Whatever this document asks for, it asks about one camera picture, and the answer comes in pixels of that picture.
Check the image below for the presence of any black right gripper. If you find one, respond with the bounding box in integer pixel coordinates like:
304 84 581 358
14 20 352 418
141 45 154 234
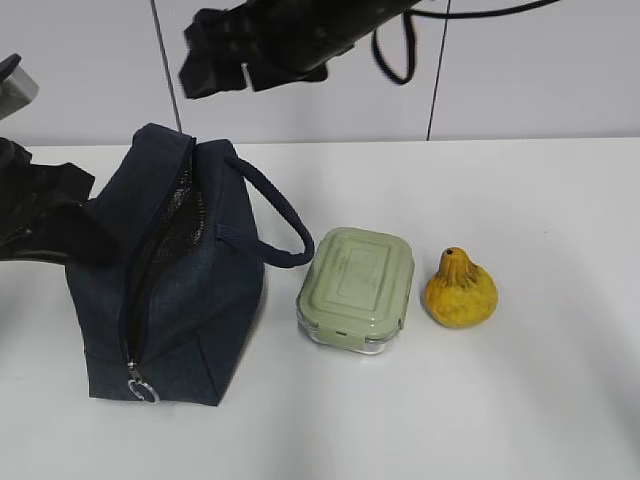
179 1 329 99

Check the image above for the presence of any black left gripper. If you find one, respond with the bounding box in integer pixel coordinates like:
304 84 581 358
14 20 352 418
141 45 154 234
1 138 120 265

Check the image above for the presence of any navy blue lunch bag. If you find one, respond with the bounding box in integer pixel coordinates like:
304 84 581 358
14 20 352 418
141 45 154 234
66 124 315 406

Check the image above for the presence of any green lid glass food container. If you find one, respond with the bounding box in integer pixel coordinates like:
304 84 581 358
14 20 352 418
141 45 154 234
296 227 415 355

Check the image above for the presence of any yellow gourd squash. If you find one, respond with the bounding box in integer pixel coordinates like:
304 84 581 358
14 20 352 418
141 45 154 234
424 247 499 329

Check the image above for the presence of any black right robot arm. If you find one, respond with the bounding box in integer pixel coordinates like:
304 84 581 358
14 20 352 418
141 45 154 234
179 0 417 99

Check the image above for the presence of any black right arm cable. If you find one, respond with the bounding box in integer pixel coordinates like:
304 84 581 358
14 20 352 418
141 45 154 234
370 0 564 86

